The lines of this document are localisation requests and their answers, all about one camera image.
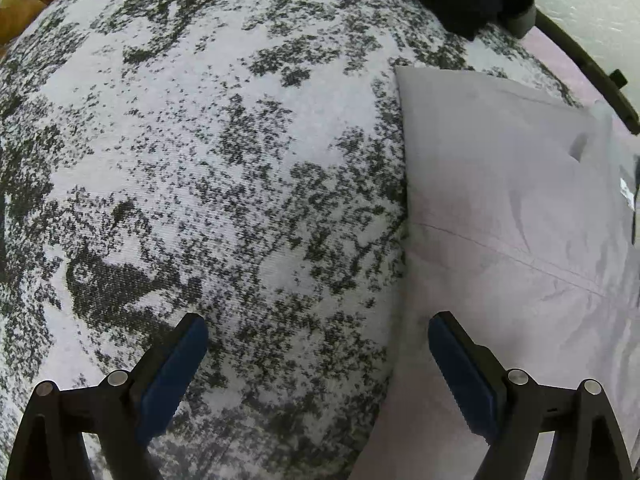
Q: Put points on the light grey shirt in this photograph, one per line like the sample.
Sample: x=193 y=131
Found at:
x=500 y=170

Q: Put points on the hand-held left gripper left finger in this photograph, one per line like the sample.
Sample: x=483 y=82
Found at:
x=170 y=377

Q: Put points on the pink bed sheet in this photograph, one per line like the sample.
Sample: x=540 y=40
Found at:
x=555 y=65

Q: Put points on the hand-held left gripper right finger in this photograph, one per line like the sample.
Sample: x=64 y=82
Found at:
x=462 y=375

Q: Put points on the brown cushion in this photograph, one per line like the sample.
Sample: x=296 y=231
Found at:
x=17 y=17

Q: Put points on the black metal frame rail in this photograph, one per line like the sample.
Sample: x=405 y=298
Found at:
x=585 y=55

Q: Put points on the grey speckled blanket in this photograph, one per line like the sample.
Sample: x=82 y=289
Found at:
x=200 y=160

